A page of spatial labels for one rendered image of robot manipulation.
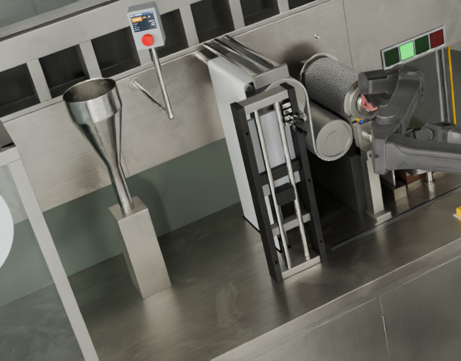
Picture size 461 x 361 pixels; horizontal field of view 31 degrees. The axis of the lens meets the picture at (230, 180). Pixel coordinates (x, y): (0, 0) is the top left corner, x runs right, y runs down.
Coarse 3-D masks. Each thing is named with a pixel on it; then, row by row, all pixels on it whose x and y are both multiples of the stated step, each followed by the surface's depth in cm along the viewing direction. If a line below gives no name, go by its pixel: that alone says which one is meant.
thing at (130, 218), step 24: (120, 120) 215; (96, 144) 215; (120, 144) 220; (120, 168) 223; (120, 192) 225; (120, 216) 227; (144, 216) 228; (120, 240) 233; (144, 240) 231; (144, 264) 234; (144, 288) 237
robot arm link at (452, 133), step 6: (426, 126) 225; (432, 126) 224; (438, 126) 222; (444, 126) 223; (450, 126) 223; (456, 126) 223; (438, 132) 223; (444, 132) 221; (450, 132) 220; (456, 132) 219; (438, 138) 223; (444, 138) 221; (450, 138) 220; (456, 138) 219
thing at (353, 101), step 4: (316, 60) 255; (308, 68) 254; (356, 88) 233; (356, 92) 233; (360, 92) 234; (352, 96) 233; (356, 96) 234; (352, 100) 234; (352, 104) 234; (352, 108) 235; (352, 112) 235; (356, 112) 236; (376, 112) 239; (356, 116) 237; (360, 116) 237; (364, 116) 238; (368, 116) 238; (372, 116) 239
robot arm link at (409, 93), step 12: (420, 72) 204; (396, 84) 200; (408, 84) 198; (420, 84) 199; (396, 96) 191; (408, 96) 190; (420, 96) 200; (384, 108) 174; (396, 108) 173; (408, 108) 184; (384, 120) 169; (408, 120) 183
